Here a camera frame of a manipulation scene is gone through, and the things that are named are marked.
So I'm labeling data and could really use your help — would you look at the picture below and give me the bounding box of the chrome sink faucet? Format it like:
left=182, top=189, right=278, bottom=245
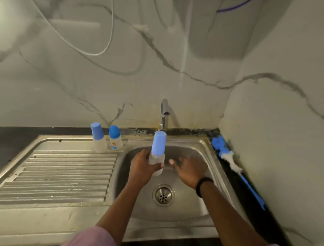
left=160, top=98, right=172, bottom=131

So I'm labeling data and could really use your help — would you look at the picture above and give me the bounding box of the pink shirt sleeve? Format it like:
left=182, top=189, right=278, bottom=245
left=61, top=225, right=118, bottom=246

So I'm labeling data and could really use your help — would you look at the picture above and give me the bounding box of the translucent bottle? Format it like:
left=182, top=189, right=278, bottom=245
left=90, top=122, right=108, bottom=154
left=148, top=130, right=168, bottom=177

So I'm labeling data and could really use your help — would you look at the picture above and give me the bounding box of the metal sink drain strainer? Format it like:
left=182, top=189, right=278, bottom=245
left=152, top=184, right=176, bottom=207

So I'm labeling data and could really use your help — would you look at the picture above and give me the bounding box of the blue cable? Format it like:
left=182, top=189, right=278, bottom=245
left=216, top=0, right=254, bottom=14

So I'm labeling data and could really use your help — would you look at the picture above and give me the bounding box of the person's left forearm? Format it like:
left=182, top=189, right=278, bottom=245
left=96, top=182, right=147, bottom=244

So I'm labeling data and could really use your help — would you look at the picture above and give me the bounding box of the blue and white bottle brush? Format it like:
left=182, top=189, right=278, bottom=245
left=211, top=134, right=266, bottom=211

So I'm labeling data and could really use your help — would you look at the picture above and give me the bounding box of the translucent bottle front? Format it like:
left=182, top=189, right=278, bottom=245
left=90, top=122, right=108, bottom=154

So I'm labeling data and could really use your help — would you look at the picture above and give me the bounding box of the cartoon print baby bottle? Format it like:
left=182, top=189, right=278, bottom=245
left=108, top=125, right=124, bottom=151

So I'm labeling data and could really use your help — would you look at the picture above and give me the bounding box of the person's right hand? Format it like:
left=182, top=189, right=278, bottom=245
left=168, top=156, right=208, bottom=190

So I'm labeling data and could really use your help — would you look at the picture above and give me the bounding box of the blue cylindrical bottle cap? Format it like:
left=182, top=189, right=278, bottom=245
left=151, top=130, right=168, bottom=157

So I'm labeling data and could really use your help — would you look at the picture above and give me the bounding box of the stainless steel sink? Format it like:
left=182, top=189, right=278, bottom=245
left=0, top=134, right=254, bottom=244

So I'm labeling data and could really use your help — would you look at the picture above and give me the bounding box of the person's right forearm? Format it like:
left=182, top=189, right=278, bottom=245
left=200, top=182, right=271, bottom=246

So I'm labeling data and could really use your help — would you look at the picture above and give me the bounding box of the black bead bracelet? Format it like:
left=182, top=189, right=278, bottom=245
left=195, top=176, right=214, bottom=199

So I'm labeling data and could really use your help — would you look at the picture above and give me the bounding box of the white cable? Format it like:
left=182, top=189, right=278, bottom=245
left=31, top=0, right=116, bottom=57

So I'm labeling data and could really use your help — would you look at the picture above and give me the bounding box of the person's left hand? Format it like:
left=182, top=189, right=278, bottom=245
left=127, top=148, right=164, bottom=191

